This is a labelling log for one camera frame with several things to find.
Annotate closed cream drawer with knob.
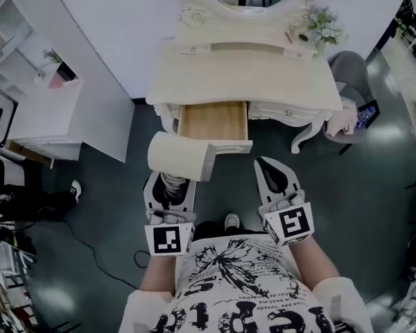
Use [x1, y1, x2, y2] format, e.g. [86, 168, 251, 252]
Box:
[248, 101, 330, 126]

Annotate person's right hand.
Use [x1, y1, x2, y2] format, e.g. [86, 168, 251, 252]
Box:
[268, 189, 306, 214]

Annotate cream dressing table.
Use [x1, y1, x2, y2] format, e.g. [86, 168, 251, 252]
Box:
[144, 22, 344, 155]

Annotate cardboard box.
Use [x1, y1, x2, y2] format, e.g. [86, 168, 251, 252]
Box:
[6, 140, 55, 169]

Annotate person's black trousers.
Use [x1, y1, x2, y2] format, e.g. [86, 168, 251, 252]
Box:
[193, 220, 268, 242]

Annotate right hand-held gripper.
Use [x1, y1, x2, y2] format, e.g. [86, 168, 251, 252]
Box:
[253, 155, 315, 248]

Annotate wooden drawer with cream front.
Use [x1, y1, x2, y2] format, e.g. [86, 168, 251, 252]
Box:
[175, 99, 254, 157]

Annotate person's left hand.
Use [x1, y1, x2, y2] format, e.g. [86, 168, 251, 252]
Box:
[150, 210, 189, 226]

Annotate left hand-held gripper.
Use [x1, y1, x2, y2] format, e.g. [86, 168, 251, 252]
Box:
[144, 170, 197, 257]

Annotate person's left forearm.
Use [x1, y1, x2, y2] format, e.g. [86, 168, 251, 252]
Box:
[138, 254, 179, 294]

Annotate white cabinet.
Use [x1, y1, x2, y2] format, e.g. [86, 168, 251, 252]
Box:
[5, 0, 137, 162]

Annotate small potted plant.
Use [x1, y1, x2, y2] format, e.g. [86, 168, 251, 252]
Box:
[42, 48, 64, 66]

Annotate person's white printed shirt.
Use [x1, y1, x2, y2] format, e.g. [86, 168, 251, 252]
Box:
[119, 232, 370, 333]

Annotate pink cloth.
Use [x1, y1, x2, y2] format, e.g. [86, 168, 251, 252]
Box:
[325, 106, 357, 135]

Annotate person's right forearm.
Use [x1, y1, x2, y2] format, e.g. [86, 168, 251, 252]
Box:
[290, 235, 342, 288]

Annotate black floor cable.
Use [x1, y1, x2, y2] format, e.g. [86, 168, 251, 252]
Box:
[60, 219, 150, 291]

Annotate grey chair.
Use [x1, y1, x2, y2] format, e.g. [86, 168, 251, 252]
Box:
[324, 51, 381, 156]

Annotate black frame with blue picture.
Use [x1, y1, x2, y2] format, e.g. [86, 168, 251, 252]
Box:
[355, 99, 381, 130]

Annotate white open shelf unit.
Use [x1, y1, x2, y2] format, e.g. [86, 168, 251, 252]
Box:
[0, 0, 35, 93]

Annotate flower bouquet in vase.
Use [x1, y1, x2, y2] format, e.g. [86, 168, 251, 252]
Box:
[306, 6, 348, 54]

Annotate pink card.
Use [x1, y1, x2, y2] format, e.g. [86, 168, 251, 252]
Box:
[47, 74, 69, 90]

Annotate black box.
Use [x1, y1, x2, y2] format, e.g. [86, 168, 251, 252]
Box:
[56, 62, 80, 82]

